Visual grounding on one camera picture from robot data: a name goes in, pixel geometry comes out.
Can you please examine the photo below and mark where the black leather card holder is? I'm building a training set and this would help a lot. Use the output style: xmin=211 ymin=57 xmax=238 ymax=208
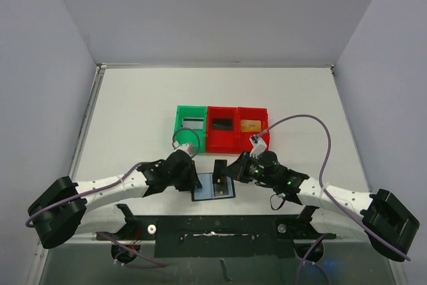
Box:
xmin=191 ymin=173 xmax=236 ymax=202

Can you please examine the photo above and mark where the red plastic bin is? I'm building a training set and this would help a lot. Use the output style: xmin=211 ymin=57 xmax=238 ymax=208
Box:
xmin=205 ymin=106 xmax=238 ymax=154
xmin=238 ymin=107 xmax=269 ymax=152

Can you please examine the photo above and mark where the green plastic bin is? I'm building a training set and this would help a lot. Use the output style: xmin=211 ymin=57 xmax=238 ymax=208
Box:
xmin=172 ymin=105 xmax=207 ymax=154

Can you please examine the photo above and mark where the dark credit card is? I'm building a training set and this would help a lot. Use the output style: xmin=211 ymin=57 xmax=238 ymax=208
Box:
xmin=181 ymin=117 xmax=204 ymax=130

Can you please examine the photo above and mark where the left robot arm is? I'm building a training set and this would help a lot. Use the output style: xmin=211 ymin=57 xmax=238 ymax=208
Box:
xmin=25 ymin=149 xmax=201 ymax=249

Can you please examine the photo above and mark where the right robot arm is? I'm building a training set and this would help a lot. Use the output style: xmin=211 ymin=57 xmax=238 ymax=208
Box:
xmin=221 ymin=151 xmax=420 ymax=262

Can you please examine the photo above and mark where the gold credit card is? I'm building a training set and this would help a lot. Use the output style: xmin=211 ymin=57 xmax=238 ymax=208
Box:
xmin=240 ymin=119 xmax=262 ymax=133

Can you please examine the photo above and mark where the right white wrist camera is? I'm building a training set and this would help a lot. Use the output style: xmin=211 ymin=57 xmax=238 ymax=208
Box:
xmin=250 ymin=135 xmax=268 ymax=159

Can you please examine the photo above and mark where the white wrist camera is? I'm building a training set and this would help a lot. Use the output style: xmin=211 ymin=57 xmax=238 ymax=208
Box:
xmin=250 ymin=135 xmax=268 ymax=159
xmin=172 ymin=141 xmax=194 ymax=157

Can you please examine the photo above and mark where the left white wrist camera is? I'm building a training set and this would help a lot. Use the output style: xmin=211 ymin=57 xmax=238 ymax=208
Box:
xmin=172 ymin=141 xmax=194 ymax=157

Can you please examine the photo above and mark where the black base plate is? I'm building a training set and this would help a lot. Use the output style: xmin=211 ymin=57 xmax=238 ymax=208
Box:
xmin=110 ymin=214 xmax=320 ymax=258

